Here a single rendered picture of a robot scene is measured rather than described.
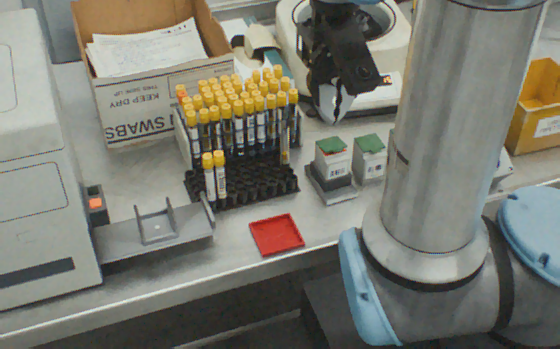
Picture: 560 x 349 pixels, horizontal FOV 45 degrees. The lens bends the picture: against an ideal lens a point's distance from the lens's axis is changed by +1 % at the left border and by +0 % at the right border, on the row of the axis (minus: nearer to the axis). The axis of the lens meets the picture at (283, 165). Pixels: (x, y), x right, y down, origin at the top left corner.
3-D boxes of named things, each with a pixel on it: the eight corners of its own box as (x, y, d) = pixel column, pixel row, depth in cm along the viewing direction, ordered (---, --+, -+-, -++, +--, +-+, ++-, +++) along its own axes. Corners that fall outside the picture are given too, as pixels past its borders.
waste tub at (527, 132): (512, 158, 116) (526, 111, 109) (473, 113, 125) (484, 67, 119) (579, 142, 119) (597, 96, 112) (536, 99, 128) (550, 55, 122)
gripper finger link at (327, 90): (319, 108, 107) (321, 58, 101) (335, 129, 103) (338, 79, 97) (301, 112, 106) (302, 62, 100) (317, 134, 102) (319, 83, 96)
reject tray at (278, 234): (262, 258, 99) (262, 254, 99) (248, 226, 104) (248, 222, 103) (305, 246, 101) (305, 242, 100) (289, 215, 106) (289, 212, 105)
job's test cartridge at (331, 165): (325, 190, 108) (327, 160, 104) (313, 171, 111) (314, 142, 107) (347, 183, 109) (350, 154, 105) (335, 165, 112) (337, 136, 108)
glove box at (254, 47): (241, 121, 124) (239, 77, 117) (207, 54, 140) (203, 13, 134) (304, 107, 127) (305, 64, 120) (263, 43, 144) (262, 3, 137)
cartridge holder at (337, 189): (326, 206, 107) (327, 190, 105) (304, 171, 113) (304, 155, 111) (357, 197, 109) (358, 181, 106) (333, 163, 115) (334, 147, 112)
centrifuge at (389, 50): (299, 125, 123) (300, 69, 114) (270, 41, 144) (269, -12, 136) (424, 110, 126) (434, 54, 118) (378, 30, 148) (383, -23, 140)
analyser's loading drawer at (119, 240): (75, 277, 94) (67, 252, 90) (69, 243, 99) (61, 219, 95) (217, 239, 99) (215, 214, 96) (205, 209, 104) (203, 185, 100)
